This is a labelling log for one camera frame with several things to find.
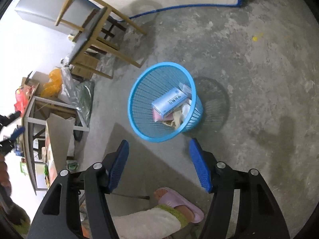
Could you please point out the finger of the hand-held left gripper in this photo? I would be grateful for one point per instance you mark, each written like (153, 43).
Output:
(16, 134)
(8, 118)

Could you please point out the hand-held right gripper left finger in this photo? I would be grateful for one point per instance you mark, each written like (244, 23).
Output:
(118, 164)

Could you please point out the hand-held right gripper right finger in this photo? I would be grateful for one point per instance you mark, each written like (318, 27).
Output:
(199, 164)

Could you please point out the beige wrapper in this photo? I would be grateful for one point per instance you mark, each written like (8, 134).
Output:
(177, 119)

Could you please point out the white tissue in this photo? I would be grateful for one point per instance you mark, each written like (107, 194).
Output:
(186, 109)

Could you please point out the pink packet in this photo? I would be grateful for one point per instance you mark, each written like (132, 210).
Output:
(158, 117)

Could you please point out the blue plastic wastebasket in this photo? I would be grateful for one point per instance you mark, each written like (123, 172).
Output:
(139, 99)

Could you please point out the light blue carton box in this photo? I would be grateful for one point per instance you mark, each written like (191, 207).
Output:
(169, 100)

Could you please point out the person's left forearm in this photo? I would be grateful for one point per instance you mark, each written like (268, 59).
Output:
(15, 216)

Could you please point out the person's left hand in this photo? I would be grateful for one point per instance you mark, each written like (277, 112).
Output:
(4, 171)

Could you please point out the red packaging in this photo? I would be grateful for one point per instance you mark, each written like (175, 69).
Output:
(21, 99)

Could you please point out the green packet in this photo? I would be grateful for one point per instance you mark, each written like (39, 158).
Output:
(24, 168)

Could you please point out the grey cardboard sheet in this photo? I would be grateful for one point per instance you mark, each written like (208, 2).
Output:
(58, 134)

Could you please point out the pink slipper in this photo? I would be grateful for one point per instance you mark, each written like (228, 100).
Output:
(174, 199)

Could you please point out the green cloth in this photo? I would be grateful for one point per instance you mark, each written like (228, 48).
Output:
(72, 165)

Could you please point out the open cardboard box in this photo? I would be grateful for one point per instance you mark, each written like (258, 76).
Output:
(35, 79)

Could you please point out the person's foot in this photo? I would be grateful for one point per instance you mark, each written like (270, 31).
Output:
(160, 193)

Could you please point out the orange plastic bag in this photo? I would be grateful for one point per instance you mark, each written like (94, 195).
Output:
(53, 82)

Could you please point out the person's leg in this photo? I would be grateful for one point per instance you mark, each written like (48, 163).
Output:
(144, 221)

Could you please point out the clear plastic bag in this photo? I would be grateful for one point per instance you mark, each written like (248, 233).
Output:
(67, 84)

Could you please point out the leaf printed tablecloth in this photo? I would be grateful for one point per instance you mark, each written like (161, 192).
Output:
(84, 230)

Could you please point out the green plastic bag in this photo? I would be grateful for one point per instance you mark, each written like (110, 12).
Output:
(84, 97)

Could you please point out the clear plastic wrapper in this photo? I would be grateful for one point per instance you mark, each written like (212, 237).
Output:
(185, 89)

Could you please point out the brown cardboard box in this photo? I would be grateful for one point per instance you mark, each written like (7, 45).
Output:
(83, 67)

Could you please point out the grey refrigerator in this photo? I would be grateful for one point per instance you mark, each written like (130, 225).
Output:
(42, 5)

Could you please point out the wooden chair with black seat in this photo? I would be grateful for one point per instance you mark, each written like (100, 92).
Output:
(91, 27)

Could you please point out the white metal frame table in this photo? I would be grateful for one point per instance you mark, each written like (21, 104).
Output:
(31, 109)

